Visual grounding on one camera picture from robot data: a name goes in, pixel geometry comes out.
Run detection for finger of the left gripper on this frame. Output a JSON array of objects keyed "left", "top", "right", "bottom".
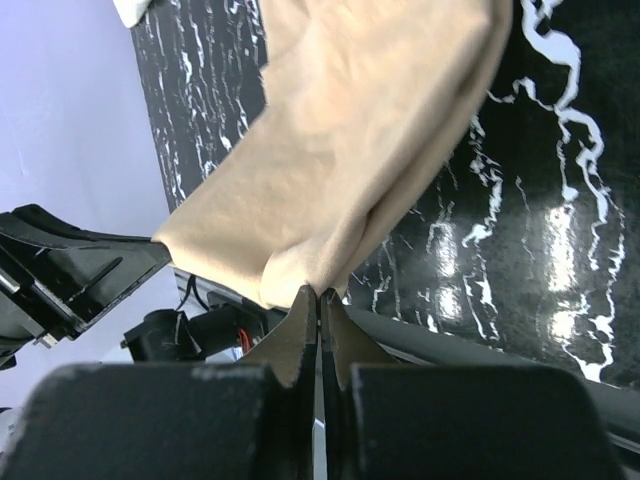
[{"left": 1, "top": 204, "right": 170, "bottom": 345}]

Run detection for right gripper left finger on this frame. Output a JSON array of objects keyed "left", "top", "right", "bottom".
[{"left": 1, "top": 286, "right": 317, "bottom": 479}]

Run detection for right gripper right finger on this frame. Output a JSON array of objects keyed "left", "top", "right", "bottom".
[{"left": 319, "top": 291, "right": 624, "bottom": 479}]

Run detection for beige t-shirt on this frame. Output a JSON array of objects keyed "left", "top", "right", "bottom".
[{"left": 154, "top": 1, "right": 513, "bottom": 308}]

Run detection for folded white t-shirt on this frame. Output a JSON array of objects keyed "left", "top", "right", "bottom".
[{"left": 113, "top": 0, "right": 151, "bottom": 29}]

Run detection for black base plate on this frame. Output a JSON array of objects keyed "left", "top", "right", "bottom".
[{"left": 175, "top": 269, "right": 639, "bottom": 453}]

